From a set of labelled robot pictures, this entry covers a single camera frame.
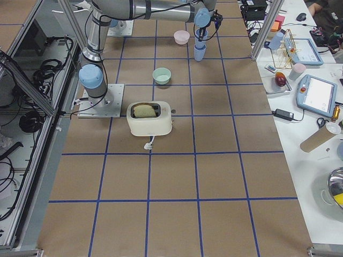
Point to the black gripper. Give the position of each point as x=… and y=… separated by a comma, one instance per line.
x=202, y=28

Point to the blue cup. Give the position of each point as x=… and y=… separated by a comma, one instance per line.
x=199, y=52
x=275, y=43
x=200, y=38

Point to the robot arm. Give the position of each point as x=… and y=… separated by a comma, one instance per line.
x=92, y=73

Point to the pink bowl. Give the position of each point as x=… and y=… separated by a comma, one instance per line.
x=181, y=37

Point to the mint green bowl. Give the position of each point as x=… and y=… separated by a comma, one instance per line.
x=161, y=75

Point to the blue cup on rack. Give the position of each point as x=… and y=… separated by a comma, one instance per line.
x=275, y=43

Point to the small remote control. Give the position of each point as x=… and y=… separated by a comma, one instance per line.
x=271, y=68

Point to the orange sticky notes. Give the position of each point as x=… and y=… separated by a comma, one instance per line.
x=279, y=20

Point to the metal tray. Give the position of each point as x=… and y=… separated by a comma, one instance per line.
x=272, y=89

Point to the red apple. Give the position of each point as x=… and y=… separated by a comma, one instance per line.
x=280, y=79

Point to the black computer mouse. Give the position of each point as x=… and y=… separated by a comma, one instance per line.
x=301, y=17

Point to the bread slice in toaster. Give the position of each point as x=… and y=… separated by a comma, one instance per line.
x=142, y=111

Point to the blue teach pendant far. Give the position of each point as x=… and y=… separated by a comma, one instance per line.
x=303, y=50

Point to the blue teach pendant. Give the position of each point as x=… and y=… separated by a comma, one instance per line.
x=316, y=95
x=303, y=50

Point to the cream white toaster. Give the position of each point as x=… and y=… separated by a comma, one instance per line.
x=161, y=124

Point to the black power adapter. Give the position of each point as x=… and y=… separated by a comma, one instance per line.
x=286, y=115

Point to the blue teach pendant near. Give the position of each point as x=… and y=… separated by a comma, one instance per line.
x=316, y=95

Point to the brass cylinder tool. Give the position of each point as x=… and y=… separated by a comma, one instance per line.
x=336, y=112

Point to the cardboard tube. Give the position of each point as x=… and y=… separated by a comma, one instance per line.
x=324, y=134

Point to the steel mixing bowl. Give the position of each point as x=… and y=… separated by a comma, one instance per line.
x=332, y=193

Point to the aluminium frame post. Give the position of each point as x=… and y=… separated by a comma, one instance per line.
x=274, y=9

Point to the gold wire rack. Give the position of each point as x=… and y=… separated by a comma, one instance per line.
x=280, y=58

